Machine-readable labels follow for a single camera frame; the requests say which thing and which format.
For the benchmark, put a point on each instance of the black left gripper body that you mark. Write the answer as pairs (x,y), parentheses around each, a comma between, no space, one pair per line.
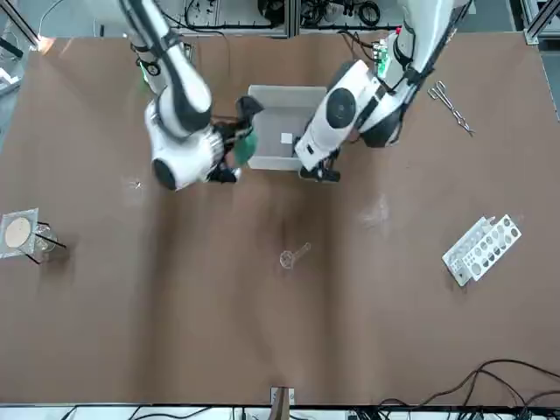
(321,174)

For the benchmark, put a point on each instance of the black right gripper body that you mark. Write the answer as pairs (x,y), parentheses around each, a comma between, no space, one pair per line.
(227,142)

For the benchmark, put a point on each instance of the green wiping cloth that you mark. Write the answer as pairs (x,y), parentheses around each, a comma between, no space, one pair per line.
(246,149)

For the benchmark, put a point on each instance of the glass test tube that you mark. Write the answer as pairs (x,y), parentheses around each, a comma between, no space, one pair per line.
(302,250)

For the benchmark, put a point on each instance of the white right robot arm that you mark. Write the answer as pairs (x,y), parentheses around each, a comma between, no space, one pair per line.
(184,87)

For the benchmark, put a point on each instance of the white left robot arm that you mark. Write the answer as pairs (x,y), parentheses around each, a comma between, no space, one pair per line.
(345,105)

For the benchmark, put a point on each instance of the clear plastic storage box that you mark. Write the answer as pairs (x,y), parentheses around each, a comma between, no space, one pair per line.
(280,114)

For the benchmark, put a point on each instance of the white test tube rack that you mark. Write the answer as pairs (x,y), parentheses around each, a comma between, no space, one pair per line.
(490,245)

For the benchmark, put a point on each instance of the metal crucible tongs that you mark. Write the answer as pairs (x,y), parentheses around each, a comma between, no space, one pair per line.
(456,114)

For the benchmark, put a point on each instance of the metal tripod stand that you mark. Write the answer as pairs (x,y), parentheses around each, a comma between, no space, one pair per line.
(52,242)

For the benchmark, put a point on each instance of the aluminium frame post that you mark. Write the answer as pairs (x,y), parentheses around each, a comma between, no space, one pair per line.
(542,22)
(282,402)

